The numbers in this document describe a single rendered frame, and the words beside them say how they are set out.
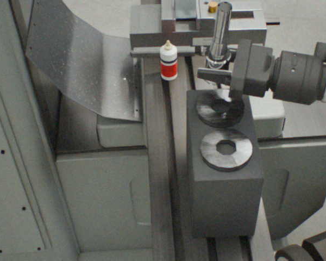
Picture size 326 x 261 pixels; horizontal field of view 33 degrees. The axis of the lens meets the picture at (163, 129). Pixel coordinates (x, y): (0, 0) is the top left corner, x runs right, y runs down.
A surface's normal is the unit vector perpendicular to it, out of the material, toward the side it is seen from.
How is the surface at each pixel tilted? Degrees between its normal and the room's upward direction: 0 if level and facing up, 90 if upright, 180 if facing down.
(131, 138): 90
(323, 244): 0
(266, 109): 0
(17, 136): 88
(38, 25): 63
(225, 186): 90
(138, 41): 90
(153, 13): 0
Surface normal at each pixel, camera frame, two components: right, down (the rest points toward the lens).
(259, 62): 0.00, -0.54
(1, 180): 0.05, 0.73
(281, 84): -0.18, 0.43
